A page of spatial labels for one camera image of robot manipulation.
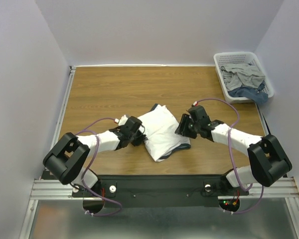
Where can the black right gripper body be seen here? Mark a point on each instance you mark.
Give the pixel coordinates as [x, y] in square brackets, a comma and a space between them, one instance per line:
[184, 125]

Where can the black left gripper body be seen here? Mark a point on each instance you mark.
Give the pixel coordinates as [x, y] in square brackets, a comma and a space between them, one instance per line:
[136, 138]

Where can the white printed tank top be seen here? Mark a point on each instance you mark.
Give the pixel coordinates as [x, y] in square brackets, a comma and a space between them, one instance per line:
[161, 140]

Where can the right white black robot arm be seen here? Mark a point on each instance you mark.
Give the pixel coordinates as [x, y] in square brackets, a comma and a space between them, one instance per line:
[268, 160]

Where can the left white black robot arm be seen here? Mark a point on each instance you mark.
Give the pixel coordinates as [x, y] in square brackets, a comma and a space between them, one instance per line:
[66, 158]

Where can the grey tank top in basket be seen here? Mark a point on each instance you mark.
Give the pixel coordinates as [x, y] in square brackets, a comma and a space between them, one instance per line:
[237, 75]

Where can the white perforated plastic basket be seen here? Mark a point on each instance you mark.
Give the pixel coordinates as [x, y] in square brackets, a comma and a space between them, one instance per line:
[238, 58]

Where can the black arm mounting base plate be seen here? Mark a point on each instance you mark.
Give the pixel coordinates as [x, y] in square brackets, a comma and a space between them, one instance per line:
[140, 191]

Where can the aluminium table edge rail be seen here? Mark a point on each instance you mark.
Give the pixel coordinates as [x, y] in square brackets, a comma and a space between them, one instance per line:
[63, 106]

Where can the aluminium front frame rail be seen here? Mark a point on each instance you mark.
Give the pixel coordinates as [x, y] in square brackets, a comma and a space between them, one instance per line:
[277, 215]

